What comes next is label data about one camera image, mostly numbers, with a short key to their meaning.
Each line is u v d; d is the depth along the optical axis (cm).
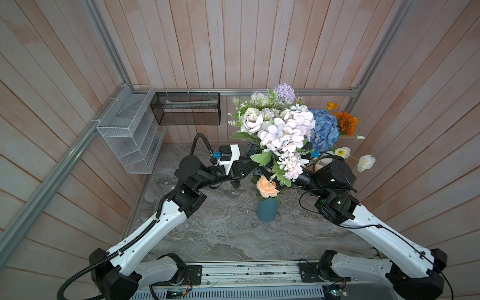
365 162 58
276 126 35
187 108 90
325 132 63
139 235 41
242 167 48
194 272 73
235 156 43
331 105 78
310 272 73
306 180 46
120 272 38
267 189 56
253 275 75
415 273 39
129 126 77
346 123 73
